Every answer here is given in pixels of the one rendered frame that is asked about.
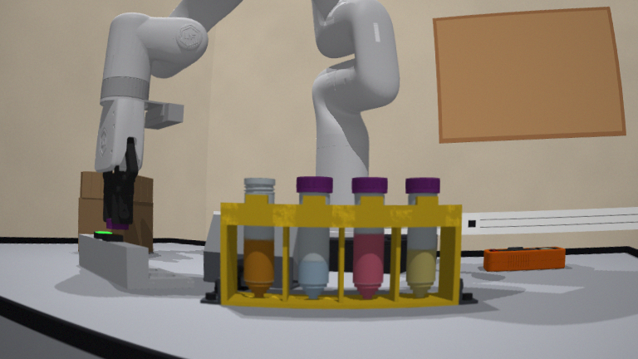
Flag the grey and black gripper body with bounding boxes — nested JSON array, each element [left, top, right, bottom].
[[95, 96, 148, 173]]

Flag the brown cardboard box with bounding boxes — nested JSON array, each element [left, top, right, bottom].
[[78, 171, 154, 253]]

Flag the grey button housing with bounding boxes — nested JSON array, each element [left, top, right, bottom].
[[204, 214, 300, 291]]

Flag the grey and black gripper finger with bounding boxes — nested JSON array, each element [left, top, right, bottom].
[[103, 170, 115, 222], [111, 137, 139, 224]]

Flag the purple screw cap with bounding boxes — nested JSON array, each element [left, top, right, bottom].
[[405, 178, 440, 194], [351, 177, 388, 194], [106, 219, 129, 230], [297, 176, 333, 194]]

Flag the black table edge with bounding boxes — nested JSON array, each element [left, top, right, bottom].
[[0, 237, 638, 359]]

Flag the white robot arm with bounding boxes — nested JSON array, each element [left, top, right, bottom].
[[101, 0, 400, 205]]

